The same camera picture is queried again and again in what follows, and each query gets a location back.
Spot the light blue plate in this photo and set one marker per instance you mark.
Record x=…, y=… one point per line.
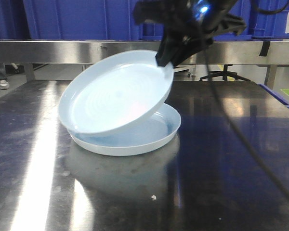
x=115, y=94
x=148, y=136

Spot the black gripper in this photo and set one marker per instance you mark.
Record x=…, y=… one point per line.
x=188, y=21

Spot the black office chair base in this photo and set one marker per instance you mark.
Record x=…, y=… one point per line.
x=225, y=73

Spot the black tape strip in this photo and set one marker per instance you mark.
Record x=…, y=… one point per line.
x=264, y=49

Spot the centre blue plastic bin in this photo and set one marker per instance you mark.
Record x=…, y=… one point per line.
x=87, y=19

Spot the stainless steel shelf rail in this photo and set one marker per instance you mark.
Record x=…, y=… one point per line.
x=89, y=52

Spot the right blue plastic bin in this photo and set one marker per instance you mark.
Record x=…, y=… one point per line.
x=268, y=26

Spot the left blue plastic bin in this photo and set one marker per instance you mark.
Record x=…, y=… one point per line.
x=13, y=22

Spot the blue edge strip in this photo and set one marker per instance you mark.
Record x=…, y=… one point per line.
x=275, y=95

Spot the blue plastic bin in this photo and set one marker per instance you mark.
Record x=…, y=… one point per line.
x=268, y=26
x=87, y=19
x=13, y=22

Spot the white shoe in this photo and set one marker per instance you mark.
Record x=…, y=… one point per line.
x=4, y=84

